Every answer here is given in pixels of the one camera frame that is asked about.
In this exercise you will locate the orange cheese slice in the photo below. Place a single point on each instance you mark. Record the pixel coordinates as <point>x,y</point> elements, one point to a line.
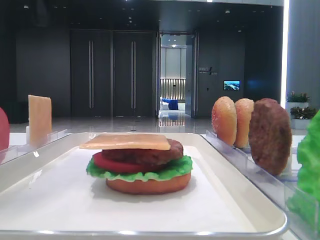
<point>127,141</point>
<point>40,119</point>

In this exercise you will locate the meat patty in stack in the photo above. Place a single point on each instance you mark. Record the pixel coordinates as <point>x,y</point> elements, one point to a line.
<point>146,156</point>

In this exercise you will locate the green lettuce in stack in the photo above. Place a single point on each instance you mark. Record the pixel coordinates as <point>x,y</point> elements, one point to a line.
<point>174,168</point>

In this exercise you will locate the tomato slice in stack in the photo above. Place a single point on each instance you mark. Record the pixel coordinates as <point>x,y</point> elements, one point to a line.
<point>122,167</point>

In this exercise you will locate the upright brown meat patty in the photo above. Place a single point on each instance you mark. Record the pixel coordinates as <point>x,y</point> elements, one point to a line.
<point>270,136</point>

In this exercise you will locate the upright orange cheese slice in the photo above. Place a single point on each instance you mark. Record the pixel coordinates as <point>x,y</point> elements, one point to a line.
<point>40,119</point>

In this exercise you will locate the upright red tomato slice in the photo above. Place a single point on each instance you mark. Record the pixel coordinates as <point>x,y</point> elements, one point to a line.
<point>4,130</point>

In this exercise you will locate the upright green lettuce leaf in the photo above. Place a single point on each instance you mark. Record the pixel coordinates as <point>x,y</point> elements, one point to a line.
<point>308,162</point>

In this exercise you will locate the blue sofa in hallway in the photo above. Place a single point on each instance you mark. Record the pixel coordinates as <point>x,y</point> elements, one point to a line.
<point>172,103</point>

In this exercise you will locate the sesame bun top upright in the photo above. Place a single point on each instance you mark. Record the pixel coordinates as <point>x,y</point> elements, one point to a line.
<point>224,120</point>

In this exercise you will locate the dark double door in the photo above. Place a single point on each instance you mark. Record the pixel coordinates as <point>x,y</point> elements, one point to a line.
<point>112,73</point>

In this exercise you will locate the bottom bun in stack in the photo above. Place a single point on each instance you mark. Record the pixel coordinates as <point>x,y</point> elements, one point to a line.
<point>150,187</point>

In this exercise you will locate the white rectangular tray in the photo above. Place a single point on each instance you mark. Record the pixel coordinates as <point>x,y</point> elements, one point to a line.
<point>47,195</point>

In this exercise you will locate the potted plants in planter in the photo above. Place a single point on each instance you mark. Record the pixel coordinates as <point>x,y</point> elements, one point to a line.
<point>297,106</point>

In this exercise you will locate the wall display screen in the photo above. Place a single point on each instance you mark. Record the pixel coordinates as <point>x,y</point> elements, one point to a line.
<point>231,85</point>

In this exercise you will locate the right clear acrylic rail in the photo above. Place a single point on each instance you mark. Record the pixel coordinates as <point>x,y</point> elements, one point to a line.
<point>282,189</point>

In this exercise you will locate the clear acrylic rail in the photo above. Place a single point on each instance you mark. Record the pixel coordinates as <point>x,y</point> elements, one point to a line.
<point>282,189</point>
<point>19,144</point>

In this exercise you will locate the left clear acrylic rail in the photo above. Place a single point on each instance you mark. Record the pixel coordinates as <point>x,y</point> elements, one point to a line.
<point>19,144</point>

